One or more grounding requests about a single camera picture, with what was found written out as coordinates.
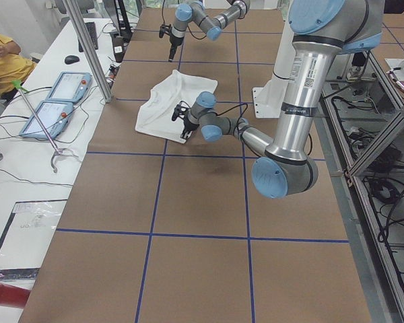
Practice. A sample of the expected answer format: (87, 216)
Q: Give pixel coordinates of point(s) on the metal reacher grabber tool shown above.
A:
(65, 152)

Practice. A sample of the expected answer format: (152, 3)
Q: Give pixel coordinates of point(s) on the red cylinder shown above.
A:
(12, 296)

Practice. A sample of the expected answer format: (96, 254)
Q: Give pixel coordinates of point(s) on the aluminium frame post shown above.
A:
(76, 18)

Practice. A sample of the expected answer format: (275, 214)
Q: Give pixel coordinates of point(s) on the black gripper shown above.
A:
(188, 126)
(174, 42)

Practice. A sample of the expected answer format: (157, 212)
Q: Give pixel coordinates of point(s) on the person in yellow shirt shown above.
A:
(13, 67)

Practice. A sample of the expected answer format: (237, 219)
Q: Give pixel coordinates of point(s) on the black white device box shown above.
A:
(118, 47)

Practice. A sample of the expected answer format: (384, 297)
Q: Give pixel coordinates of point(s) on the black keyboard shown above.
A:
(91, 28)

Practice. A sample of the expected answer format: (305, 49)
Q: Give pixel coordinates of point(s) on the white camera post with base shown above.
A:
(267, 100)

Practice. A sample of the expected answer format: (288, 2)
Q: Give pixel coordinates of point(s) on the far blue teach pendant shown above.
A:
(70, 87)

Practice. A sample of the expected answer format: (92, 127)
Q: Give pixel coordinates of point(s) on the black computer mouse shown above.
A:
(71, 59)

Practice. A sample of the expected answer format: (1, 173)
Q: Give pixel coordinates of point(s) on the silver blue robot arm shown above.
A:
(211, 26)
(322, 30)

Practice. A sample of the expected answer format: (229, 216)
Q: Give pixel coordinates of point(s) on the blue teach pendant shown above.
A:
(54, 116)
(70, 87)

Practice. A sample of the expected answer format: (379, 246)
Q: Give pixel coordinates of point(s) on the clear plastic packaging bag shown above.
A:
(26, 237)

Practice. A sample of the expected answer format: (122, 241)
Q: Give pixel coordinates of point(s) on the white long-sleeve printed shirt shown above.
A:
(155, 116)

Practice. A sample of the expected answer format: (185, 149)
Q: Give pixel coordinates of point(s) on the near blue teach pendant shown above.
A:
(54, 116)

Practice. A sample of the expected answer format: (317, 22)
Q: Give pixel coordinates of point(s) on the near orange circuit board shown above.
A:
(113, 70)

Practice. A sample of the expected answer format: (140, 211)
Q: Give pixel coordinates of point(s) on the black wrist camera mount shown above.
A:
(165, 29)
(180, 110)

